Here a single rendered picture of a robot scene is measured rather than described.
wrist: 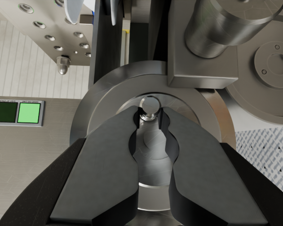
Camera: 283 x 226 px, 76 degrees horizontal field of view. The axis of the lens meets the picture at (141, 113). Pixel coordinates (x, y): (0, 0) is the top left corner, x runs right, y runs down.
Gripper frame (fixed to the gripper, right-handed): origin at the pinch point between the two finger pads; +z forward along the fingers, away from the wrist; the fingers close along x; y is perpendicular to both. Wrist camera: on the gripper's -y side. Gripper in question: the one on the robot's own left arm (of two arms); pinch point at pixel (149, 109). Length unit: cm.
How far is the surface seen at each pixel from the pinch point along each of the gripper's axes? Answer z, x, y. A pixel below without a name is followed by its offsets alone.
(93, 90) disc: 4.6, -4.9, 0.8
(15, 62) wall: 179, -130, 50
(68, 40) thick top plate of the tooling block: 32.9, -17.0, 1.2
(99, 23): 10.4, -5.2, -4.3
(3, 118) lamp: 29, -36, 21
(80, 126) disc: 2.4, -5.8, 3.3
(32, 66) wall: 178, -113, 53
